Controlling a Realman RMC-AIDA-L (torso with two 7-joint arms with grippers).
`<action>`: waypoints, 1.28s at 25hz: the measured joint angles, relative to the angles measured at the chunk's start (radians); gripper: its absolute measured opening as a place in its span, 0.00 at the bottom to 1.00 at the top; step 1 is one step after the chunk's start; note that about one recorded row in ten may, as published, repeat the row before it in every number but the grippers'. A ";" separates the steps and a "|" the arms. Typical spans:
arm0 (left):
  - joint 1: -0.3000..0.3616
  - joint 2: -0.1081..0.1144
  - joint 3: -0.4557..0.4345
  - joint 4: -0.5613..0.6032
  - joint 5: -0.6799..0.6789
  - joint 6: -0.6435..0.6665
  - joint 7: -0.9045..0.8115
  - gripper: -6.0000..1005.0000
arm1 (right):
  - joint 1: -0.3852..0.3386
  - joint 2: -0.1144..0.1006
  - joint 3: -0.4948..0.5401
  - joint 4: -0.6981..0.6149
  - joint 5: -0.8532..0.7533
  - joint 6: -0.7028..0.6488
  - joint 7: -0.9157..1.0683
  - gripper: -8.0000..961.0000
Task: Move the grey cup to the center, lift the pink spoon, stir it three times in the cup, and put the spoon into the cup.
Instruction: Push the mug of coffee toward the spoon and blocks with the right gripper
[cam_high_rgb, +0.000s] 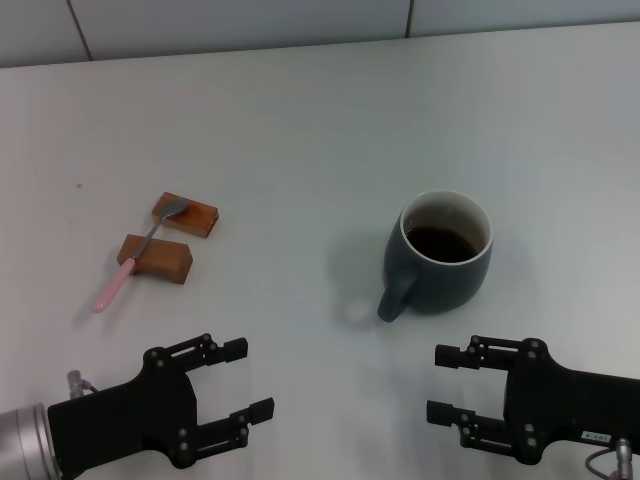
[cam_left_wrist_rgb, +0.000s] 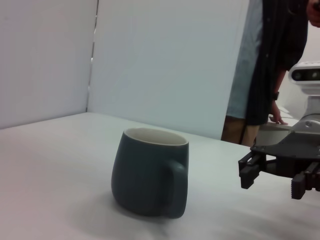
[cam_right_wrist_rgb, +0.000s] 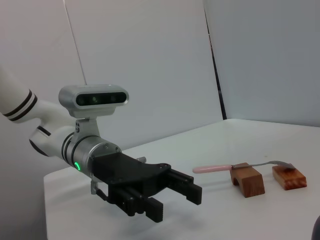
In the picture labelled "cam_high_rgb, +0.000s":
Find grey ceramic cup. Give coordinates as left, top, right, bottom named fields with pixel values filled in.
left=377, top=188, right=495, bottom=324

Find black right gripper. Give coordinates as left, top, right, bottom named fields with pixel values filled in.
left=426, top=335, right=640, bottom=465

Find pink handled metal spoon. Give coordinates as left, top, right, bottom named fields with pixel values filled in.
left=91, top=198, right=190, bottom=314

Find left gripper cable with plug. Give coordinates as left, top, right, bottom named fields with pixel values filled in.
left=66, top=368, right=101, bottom=401

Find right gripper cable with plug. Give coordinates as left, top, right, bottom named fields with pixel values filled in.
left=584, top=437, right=640, bottom=480

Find dark coffee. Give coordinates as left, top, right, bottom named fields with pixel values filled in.
left=405, top=225, right=484, bottom=264

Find arched wooden block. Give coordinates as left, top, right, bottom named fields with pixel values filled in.
left=116, top=233, right=194, bottom=287

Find gripper cable with plug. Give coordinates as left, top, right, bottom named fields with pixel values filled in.
left=66, top=368, right=101, bottom=401
left=584, top=437, right=640, bottom=480

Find flat wooden block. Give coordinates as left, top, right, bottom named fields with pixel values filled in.
left=150, top=191, right=222, bottom=240

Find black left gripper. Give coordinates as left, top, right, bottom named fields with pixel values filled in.
left=47, top=333, right=276, bottom=479

